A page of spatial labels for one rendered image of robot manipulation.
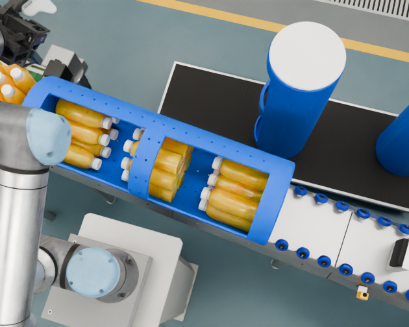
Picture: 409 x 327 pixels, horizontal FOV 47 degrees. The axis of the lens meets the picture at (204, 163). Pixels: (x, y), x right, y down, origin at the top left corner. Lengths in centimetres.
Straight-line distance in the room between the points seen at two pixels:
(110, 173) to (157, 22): 159
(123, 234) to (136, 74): 162
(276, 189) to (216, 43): 173
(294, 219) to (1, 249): 115
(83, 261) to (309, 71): 104
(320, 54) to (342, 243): 68
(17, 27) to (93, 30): 227
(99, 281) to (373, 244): 97
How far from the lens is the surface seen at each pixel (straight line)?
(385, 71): 305
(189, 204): 163
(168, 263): 145
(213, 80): 271
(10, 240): 75
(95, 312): 141
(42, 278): 118
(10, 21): 90
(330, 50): 182
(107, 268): 118
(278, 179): 140
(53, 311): 145
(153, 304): 145
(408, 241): 162
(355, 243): 173
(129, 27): 311
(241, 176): 149
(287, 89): 176
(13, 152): 71
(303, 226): 170
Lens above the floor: 258
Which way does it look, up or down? 74 degrees down
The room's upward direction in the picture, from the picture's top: 8 degrees counter-clockwise
